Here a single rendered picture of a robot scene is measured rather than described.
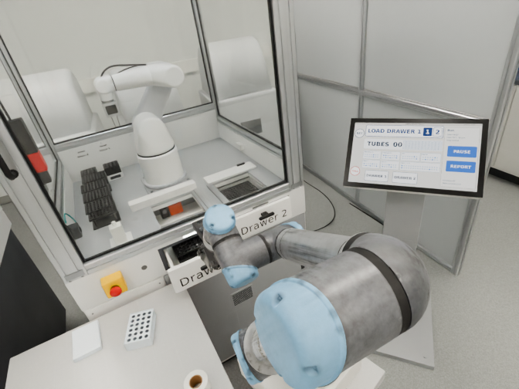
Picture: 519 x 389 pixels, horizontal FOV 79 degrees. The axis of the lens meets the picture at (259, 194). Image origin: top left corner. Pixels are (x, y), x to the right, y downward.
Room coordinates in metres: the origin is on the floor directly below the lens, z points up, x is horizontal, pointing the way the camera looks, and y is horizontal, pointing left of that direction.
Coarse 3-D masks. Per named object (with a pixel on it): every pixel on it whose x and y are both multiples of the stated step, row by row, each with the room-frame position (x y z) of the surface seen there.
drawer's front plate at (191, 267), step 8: (184, 264) 0.86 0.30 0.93; (192, 264) 0.86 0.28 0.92; (200, 264) 0.87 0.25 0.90; (168, 272) 0.83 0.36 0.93; (176, 272) 0.84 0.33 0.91; (184, 272) 0.85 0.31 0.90; (192, 272) 0.86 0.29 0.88; (216, 272) 0.90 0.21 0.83; (176, 280) 0.83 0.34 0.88; (184, 280) 0.84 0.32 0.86; (200, 280) 0.87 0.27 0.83; (176, 288) 0.83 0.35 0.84; (184, 288) 0.84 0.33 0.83
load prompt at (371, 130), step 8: (368, 128) 1.29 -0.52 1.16; (376, 128) 1.27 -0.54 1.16; (384, 128) 1.26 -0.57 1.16; (392, 128) 1.24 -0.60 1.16; (400, 128) 1.23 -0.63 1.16; (408, 128) 1.22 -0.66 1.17; (416, 128) 1.20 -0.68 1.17; (424, 128) 1.19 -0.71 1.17; (432, 128) 1.18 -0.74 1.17; (440, 128) 1.17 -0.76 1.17; (368, 136) 1.27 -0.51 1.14; (376, 136) 1.25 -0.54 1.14; (384, 136) 1.24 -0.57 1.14; (392, 136) 1.22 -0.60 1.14; (400, 136) 1.21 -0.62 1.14; (408, 136) 1.20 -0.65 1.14; (416, 136) 1.18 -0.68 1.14; (424, 136) 1.17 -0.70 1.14; (432, 136) 1.16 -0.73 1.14; (440, 136) 1.15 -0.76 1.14
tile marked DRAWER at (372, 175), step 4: (368, 172) 1.17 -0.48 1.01; (372, 172) 1.16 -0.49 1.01; (376, 172) 1.15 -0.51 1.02; (380, 172) 1.15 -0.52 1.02; (384, 172) 1.14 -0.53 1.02; (368, 176) 1.16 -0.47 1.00; (372, 176) 1.15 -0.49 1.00; (376, 176) 1.14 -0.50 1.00; (380, 176) 1.14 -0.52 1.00; (384, 176) 1.13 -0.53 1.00; (364, 180) 1.15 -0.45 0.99; (368, 180) 1.14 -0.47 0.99; (372, 180) 1.14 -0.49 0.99; (376, 180) 1.13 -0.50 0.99; (380, 180) 1.13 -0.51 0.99; (384, 180) 1.12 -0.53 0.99
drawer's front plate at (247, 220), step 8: (280, 200) 1.18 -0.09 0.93; (288, 200) 1.19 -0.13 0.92; (256, 208) 1.14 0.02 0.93; (264, 208) 1.14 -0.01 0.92; (272, 208) 1.16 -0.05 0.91; (280, 208) 1.17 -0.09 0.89; (288, 208) 1.19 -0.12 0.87; (240, 216) 1.10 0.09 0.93; (248, 216) 1.11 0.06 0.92; (256, 216) 1.12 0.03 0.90; (272, 216) 1.15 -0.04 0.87; (280, 216) 1.17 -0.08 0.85; (288, 216) 1.19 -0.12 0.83; (240, 224) 1.09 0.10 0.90; (248, 224) 1.10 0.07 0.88; (264, 224) 1.14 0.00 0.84; (272, 224) 1.15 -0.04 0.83; (240, 232) 1.09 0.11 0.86; (248, 232) 1.10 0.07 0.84
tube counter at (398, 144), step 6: (396, 144) 1.19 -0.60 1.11; (402, 144) 1.18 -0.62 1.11; (408, 144) 1.18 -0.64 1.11; (414, 144) 1.17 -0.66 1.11; (420, 144) 1.16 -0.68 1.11; (426, 144) 1.15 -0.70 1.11; (432, 144) 1.14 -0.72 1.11; (438, 144) 1.13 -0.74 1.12; (414, 150) 1.15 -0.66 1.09; (420, 150) 1.14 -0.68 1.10; (426, 150) 1.13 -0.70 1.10; (432, 150) 1.12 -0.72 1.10; (438, 150) 1.11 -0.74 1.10
